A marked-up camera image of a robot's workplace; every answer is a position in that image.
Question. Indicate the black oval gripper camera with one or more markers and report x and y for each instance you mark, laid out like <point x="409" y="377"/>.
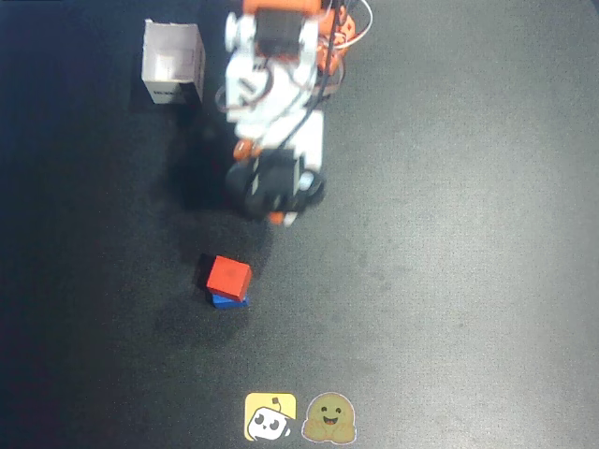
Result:
<point x="271" y="192"/>

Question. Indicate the yellow robot face sticker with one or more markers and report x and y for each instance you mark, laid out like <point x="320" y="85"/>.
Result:
<point x="270" y="416"/>

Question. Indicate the orange and white robot arm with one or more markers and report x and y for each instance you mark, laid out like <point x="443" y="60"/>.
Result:
<point x="276" y="79"/>

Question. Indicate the hugging face emoji sticker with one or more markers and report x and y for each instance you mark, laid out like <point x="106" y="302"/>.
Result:
<point x="329" y="417"/>

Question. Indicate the red cube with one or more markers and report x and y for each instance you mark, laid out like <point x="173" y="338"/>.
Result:
<point x="228" y="277"/>

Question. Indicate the blue cube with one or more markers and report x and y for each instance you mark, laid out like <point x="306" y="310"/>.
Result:
<point x="229" y="302"/>

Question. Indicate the open white cardboard box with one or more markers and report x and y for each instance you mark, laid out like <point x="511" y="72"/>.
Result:
<point x="170" y="61"/>

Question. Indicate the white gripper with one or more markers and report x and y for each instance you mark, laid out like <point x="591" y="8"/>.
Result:
<point x="273" y="187"/>

